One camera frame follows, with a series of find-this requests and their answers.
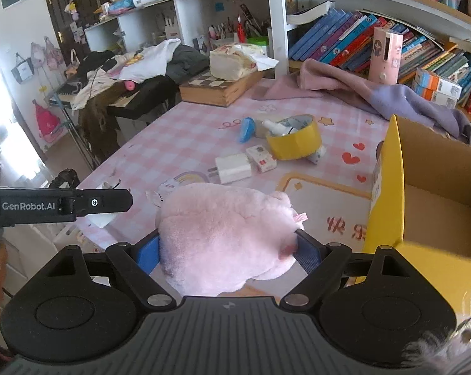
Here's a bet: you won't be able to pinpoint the pink purple cloth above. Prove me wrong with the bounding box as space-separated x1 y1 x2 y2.
259 59 471 144

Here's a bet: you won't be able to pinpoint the pink pig plush toy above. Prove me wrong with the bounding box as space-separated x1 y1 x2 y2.
156 183 308 296

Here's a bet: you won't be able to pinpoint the row of blue books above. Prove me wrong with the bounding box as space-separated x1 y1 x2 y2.
288 8 395 69

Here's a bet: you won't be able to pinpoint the pink cylindrical holder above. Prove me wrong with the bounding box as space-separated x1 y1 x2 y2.
369 27 403 85

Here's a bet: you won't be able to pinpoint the pile of clothes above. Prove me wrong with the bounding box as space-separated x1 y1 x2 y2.
70 39 208 163

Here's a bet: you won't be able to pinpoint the white bookshelf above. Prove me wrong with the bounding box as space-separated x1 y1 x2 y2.
85 0 471 75

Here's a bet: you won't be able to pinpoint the pink checked tablecloth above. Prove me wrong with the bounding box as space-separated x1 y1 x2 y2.
55 73 397 297

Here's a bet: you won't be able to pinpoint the yellow tape roll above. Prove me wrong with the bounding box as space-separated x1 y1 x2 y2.
266 114 322 161

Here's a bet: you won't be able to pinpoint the cream tissue pack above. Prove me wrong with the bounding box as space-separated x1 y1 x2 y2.
209 43 279 81

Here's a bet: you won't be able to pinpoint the small white dropper bottle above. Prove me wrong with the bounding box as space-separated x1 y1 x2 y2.
262 119 297 136

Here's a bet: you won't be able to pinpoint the yellow cardboard box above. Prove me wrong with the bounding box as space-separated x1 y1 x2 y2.
364 116 471 317

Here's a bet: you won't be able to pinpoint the blue packet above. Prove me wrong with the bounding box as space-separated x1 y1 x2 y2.
239 117 256 143

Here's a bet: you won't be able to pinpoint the wooden chess board box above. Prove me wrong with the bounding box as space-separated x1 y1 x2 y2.
180 71 265 108

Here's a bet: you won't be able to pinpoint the white charger plug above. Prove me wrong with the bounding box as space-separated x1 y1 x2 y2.
208 153 252 185

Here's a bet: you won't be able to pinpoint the orange white medicine boxes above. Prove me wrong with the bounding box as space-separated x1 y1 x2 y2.
412 68 462 108

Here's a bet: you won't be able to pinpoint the small white red box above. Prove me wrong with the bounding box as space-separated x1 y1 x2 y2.
246 145 277 173

